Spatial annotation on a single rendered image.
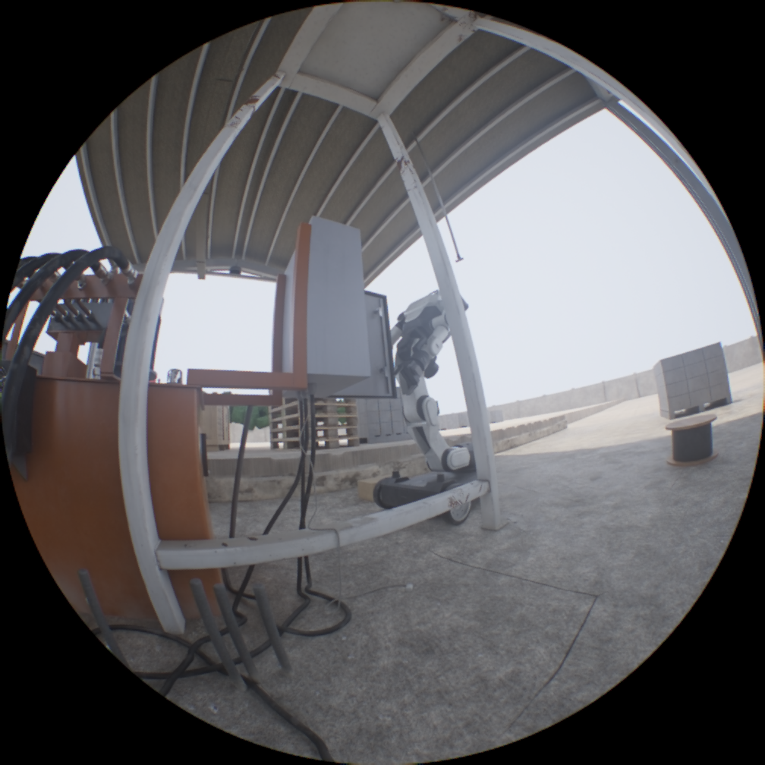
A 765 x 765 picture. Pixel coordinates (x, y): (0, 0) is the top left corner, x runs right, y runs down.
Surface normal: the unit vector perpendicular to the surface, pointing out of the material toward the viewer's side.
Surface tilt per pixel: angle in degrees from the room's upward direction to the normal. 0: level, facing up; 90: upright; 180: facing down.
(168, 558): 90
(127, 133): 172
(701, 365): 90
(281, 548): 90
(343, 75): 180
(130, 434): 93
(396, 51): 180
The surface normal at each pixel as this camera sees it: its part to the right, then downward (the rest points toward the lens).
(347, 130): -0.03, 0.96
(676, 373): -0.78, -0.05
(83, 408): 0.60, -0.21
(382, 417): 0.36, -0.22
